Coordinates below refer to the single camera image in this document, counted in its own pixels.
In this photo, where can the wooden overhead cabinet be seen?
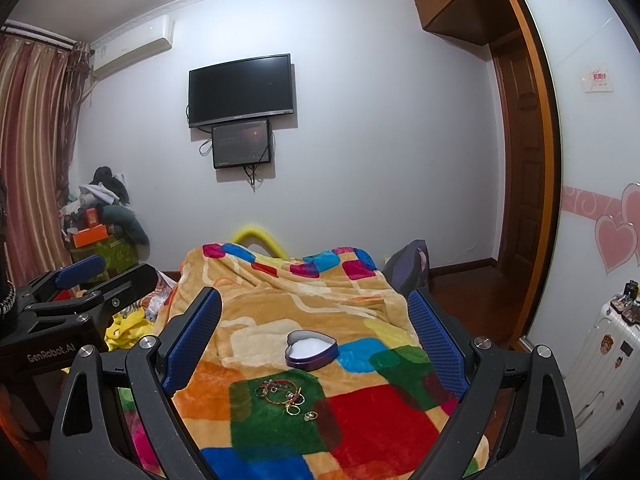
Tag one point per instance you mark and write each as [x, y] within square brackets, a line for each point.
[478, 22]

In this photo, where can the brown wooden door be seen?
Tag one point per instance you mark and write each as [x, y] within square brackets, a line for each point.
[522, 238]

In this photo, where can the orange box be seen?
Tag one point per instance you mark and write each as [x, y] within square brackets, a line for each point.
[90, 236]

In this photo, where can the small black wall monitor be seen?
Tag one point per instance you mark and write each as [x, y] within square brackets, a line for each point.
[241, 144]

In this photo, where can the colourful patchwork fleece blanket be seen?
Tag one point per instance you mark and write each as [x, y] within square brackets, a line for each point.
[373, 413]

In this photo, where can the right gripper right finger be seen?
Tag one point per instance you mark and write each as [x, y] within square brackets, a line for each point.
[537, 438]

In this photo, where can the pile of clothes and boxes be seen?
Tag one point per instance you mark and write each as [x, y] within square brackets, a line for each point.
[105, 200]

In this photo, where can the large black wall television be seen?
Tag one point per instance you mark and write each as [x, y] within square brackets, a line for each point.
[241, 89]

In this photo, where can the white air conditioner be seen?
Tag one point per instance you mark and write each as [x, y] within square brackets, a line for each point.
[133, 46]

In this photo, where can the striped red curtain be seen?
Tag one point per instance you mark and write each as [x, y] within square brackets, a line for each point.
[41, 93]

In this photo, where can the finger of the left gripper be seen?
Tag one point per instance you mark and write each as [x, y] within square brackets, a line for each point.
[101, 303]
[79, 272]

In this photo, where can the purple heart-shaped tin box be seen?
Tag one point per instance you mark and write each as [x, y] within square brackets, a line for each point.
[308, 350]

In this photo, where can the white hard-shell suitcase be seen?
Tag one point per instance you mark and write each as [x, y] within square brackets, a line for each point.
[603, 383]

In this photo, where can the dark purple backpack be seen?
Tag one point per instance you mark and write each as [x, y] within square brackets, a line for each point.
[408, 269]

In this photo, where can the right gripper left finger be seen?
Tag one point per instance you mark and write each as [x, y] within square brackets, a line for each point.
[89, 438]

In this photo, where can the white sliding wardrobe door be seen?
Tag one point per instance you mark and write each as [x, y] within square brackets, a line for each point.
[594, 67]

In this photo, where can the yellow cloth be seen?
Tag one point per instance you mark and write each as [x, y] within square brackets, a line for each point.
[126, 330]

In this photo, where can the yellow curved foam tube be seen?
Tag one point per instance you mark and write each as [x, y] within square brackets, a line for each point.
[262, 237]

